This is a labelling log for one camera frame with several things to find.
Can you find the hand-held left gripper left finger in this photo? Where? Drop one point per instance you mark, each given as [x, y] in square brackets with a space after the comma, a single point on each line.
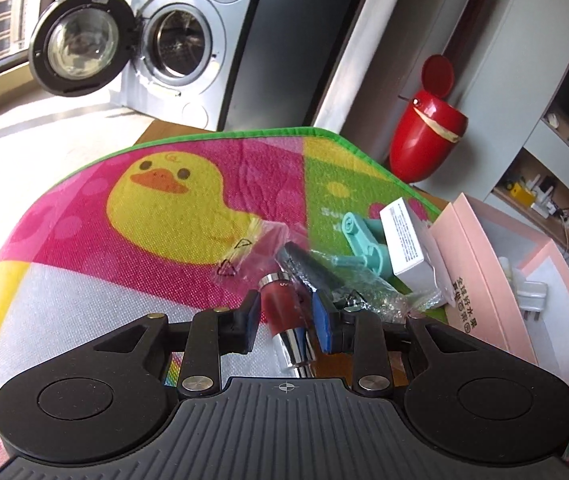
[251, 327]

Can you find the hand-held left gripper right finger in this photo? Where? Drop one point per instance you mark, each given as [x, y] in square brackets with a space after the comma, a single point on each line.
[323, 327]

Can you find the red and chrome cylinder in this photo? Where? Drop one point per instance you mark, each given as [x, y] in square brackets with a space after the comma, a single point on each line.
[284, 310]

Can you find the black object in bag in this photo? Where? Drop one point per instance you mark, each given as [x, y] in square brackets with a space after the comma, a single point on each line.
[309, 270]

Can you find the clear plastic bag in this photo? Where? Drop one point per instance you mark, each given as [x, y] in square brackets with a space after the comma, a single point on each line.
[257, 250]

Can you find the teal plastic tool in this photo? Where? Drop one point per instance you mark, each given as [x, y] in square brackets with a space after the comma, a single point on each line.
[357, 232]

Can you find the small white box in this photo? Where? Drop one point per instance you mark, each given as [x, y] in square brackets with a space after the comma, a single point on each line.
[404, 240]

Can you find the duck printed mat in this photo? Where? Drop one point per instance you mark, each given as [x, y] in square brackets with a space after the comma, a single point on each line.
[164, 200]

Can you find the pink cardboard box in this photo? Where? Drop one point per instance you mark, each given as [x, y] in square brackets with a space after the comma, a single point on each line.
[469, 265]

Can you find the small white plastic item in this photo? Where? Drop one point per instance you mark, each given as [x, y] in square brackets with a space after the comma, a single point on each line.
[509, 270]

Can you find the white charger plug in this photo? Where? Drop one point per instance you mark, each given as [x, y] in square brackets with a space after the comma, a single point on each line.
[532, 302]

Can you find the red trash can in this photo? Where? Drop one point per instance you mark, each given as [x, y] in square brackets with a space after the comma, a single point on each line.
[419, 135]

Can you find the yellow toy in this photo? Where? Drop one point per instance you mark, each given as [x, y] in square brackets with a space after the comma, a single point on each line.
[517, 189]

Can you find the white plug adapters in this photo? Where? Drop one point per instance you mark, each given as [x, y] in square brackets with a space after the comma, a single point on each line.
[542, 200]

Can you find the silver washing machine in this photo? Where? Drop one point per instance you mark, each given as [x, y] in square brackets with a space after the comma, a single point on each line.
[224, 60]

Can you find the round washing machine door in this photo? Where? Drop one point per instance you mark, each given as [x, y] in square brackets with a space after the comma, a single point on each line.
[79, 45]

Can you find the white shelf unit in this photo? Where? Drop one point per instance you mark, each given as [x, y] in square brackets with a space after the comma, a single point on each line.
[524, 60]

